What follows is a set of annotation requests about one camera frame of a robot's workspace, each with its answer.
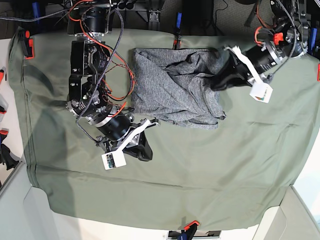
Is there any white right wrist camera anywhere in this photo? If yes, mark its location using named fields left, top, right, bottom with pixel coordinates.
left=101, top=150, right=127, bottom=171

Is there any red tool left edge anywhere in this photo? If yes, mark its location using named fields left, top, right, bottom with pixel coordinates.
left=0, top=67, right=6, bottom=83

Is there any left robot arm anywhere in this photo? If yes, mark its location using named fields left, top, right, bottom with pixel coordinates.
left=207, top=0, right=309, bottom=91

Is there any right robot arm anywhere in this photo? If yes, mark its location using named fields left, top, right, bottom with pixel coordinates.
left=67, top=0, right=155, bottom=167

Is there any blue clamp top left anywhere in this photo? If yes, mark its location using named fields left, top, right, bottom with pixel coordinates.
left=32, top=1, right=41, bottom=19

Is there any blue clamp top right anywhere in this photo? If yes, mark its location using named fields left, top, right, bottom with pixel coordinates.
left=307, top=27, right=318, bottom=55

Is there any red black clamp bottom edge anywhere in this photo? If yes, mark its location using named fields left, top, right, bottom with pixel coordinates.
left=177, top=220, right=200, bottom=240

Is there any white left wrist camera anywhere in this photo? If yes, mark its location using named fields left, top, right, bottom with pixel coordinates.
left=249, top=82, right=273, bottom=104

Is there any red black clamp left corner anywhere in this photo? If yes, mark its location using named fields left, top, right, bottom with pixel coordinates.
left=18, top=29, right=35, bottom=59

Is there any blue clamp top edge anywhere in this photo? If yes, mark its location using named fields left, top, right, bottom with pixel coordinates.
left=174, top=12, right=182, bottom=35

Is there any red clamp right edge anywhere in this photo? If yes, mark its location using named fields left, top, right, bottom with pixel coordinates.
left=317, top=63, right=320, bottom=82

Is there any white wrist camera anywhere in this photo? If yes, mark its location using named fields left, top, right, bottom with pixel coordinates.
left=249, top=82, right=273, bottom=104
left=101, top=150, right=127, bottom=171

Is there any green table cloth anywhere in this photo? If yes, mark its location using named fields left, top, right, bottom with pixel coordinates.
left=7, top=33, right=320, bottom=230

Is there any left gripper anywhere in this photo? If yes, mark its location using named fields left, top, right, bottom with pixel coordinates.
left=209, top=46, right=283, bottom=91

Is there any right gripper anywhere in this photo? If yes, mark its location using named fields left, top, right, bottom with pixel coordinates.
left=96, top=116, right=153, bottom=162

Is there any grey T-shirt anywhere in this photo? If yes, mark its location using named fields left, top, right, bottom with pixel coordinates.
left=131, top=48, right=228, bottom=130

